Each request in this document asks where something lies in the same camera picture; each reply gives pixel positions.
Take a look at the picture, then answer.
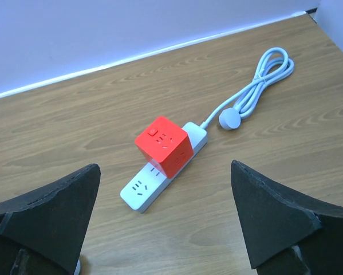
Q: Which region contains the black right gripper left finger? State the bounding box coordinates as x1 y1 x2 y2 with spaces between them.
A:
0 164 101 274

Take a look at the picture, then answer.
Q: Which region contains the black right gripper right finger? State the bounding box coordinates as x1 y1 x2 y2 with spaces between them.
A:
231 160 343 274

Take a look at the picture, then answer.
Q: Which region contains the round light blue power socket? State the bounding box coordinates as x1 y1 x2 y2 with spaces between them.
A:
73 260 81 275

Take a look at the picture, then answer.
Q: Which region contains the white-blue power strip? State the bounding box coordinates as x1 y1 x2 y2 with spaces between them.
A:
120 122 208 213

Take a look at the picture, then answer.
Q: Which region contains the light blue strip cable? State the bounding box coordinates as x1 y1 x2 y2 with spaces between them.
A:
199 47 295 131

